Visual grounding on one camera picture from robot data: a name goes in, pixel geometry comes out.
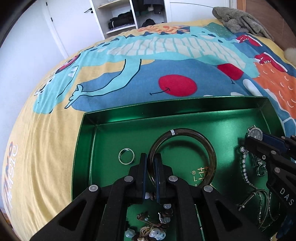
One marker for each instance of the white door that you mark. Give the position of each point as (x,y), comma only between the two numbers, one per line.
(72,29)

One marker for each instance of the green metallic tray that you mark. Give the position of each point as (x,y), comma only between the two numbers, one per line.
(111,141)

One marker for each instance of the grey crumpled garment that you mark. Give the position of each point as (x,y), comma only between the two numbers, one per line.
(238,21)

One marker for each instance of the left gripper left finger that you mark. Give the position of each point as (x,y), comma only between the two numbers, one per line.
(99,213)

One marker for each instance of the folded black clothes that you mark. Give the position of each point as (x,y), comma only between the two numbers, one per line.
(121,20)

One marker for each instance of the silver wristwatch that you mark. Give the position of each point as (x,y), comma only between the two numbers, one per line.
(255,132)

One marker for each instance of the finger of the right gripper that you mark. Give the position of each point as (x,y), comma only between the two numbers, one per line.
(283,144)
(273,157)

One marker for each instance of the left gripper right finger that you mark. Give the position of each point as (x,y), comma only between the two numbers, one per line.
(201,214)

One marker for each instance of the dark hanging jackets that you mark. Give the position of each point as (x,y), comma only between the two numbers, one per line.
(142,7)

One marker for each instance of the thin silver bangle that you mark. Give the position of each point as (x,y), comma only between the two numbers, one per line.
(264,217)

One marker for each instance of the yellow dinosaur bedspread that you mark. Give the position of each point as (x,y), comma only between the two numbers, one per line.
(165,61)

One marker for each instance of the dark brown bangle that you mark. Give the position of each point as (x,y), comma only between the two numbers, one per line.
(183,149)

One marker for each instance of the wooden headboard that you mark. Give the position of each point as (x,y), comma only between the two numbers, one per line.
(271,19)

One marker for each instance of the white fluffy pillow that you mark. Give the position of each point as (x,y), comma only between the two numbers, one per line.
(290,55)

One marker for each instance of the open white wardrobe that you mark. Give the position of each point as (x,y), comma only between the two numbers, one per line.
(174,11)

